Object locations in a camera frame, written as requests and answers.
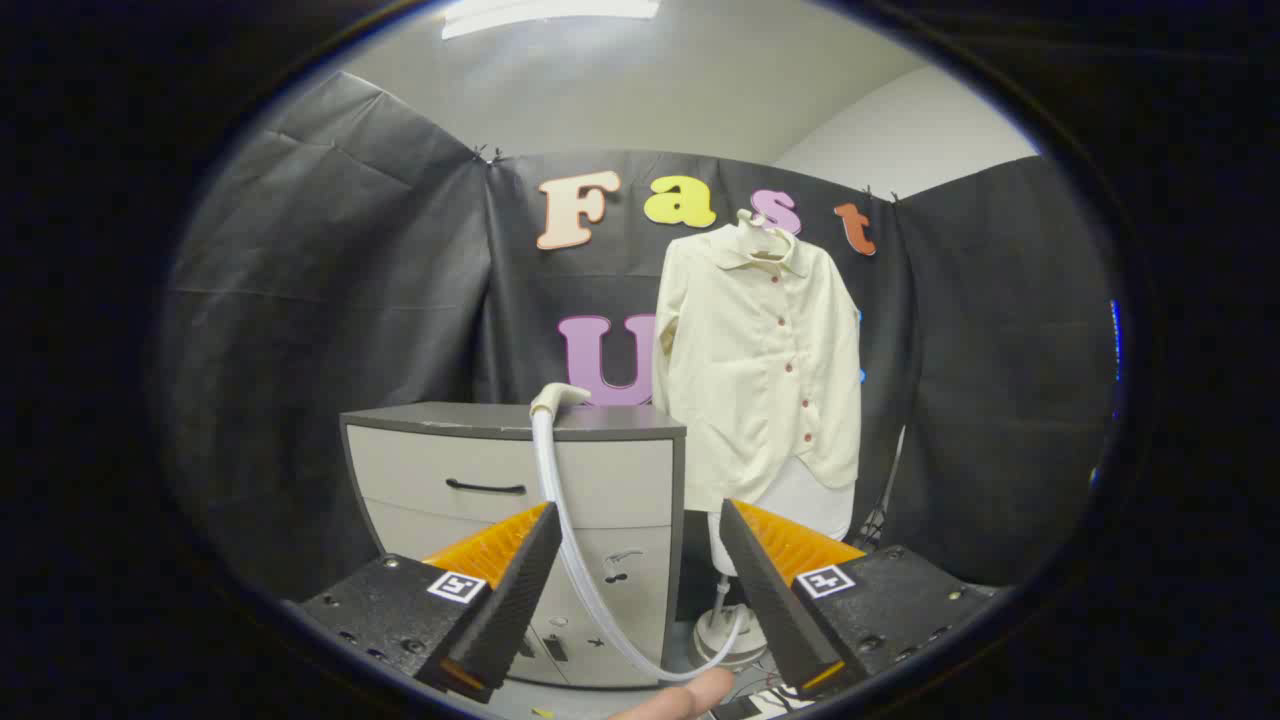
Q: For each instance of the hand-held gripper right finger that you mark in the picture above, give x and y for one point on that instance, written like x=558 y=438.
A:
x=765 y=600

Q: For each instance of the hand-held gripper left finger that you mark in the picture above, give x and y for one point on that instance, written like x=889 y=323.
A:
x=515 y=600

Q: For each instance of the white garment steamer head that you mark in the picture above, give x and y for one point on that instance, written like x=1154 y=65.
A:
x=553 y=398

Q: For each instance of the cream button shirt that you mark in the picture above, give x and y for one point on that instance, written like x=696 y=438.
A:
x=750 y=380

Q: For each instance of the white dress form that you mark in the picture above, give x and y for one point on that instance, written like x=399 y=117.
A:
x=810 y=500

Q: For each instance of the grey drawer cabinet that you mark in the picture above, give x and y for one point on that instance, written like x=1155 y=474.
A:
x=610 y=480

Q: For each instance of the black backdrop cloth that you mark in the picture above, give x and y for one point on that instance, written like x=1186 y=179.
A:
x=350 y=350

